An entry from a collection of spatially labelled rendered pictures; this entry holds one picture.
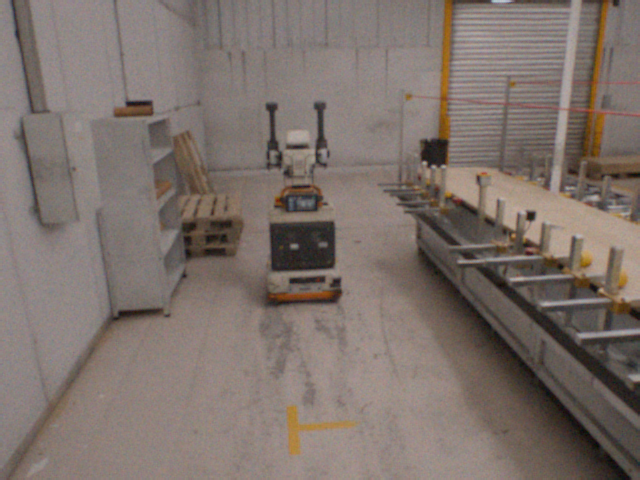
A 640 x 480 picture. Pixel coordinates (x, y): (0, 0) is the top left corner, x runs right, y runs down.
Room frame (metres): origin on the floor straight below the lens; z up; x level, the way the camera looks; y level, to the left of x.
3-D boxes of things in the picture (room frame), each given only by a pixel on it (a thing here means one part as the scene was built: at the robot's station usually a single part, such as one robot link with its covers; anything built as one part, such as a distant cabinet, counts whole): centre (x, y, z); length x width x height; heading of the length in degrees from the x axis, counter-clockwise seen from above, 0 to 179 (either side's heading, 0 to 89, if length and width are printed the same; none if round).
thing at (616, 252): (1.77, -1.12, 0.92); 0.04 x 0.04 x 0.48; 5
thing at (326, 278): (3.80, 0.13, 0.23); 0.41 x 0.02 x 0.08; 95
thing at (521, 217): (2.52, -1.05, 0.87); 0.04 x 0.04 x 0.48; 5
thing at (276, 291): (4.12, 0.18, 0.16); 0.67 x 0.64 x 0.25; 5
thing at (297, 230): (4.03, 0.17, 0.59); 0.55 x 0.34 x 0.83; 95
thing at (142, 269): (4.04, 1.51, 0.78); 0.90 x 0.45 x 1.55; 5
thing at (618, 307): (1.75, -1.12, 0.95); 0.14 x 0.06 x 0.05; 5
